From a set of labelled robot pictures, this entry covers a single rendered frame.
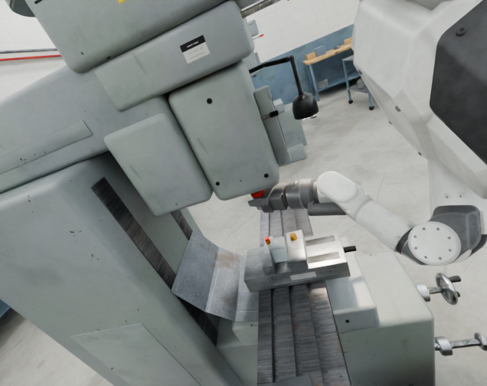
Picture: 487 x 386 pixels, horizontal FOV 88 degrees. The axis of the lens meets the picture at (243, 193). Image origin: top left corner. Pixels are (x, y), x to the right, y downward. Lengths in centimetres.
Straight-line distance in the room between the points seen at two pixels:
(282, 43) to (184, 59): 665
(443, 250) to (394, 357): 76
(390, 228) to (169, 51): 58
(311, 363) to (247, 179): 50
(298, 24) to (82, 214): 686
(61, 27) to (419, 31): 60
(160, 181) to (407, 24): 58
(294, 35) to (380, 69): 689
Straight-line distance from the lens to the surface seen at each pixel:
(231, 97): 60
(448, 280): 124
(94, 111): 71
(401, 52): 33
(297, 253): 87
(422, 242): 57
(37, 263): 92
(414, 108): 34
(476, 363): 186
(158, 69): 61
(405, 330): 112
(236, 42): 57
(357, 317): 99
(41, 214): 78
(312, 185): 71
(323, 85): 663
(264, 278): 91
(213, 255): 113
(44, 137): 81
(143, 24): 60
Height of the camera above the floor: 165
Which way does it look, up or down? 28 degrees down
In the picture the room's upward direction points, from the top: 24 degrees counter-clockwise
